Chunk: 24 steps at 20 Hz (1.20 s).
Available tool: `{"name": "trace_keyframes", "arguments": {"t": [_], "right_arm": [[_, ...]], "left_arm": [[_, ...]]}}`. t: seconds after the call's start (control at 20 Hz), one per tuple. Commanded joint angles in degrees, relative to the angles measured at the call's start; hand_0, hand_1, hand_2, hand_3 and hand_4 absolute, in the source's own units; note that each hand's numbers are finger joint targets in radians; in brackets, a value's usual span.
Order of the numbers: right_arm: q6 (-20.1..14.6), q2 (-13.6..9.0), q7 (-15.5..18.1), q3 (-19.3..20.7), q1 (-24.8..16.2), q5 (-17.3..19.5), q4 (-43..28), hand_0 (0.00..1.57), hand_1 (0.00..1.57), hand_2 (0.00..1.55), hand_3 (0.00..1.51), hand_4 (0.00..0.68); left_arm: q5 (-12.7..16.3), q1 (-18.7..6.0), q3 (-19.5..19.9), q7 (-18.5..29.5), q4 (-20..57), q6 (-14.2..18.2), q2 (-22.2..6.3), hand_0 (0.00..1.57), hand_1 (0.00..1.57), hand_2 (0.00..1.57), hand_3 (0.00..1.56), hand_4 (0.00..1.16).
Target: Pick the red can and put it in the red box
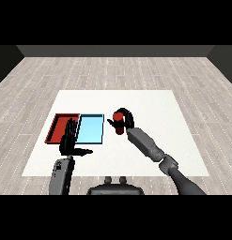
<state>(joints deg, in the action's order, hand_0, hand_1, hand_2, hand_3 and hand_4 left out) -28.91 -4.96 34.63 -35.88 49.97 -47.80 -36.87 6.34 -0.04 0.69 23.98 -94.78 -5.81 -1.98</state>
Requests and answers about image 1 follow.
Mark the dark grey robot body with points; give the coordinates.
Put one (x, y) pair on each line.
(115, 187)

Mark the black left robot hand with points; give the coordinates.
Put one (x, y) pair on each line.
(68, 141)

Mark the light blue shallow open box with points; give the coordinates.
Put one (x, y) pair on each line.
(89, 129)

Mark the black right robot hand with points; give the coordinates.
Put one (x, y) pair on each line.
(129, 119)

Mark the red shallow open box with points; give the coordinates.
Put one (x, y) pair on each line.
(60, 127)

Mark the red can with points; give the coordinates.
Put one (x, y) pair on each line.
(118, 119)

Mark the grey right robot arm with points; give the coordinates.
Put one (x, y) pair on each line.
(158, 157)

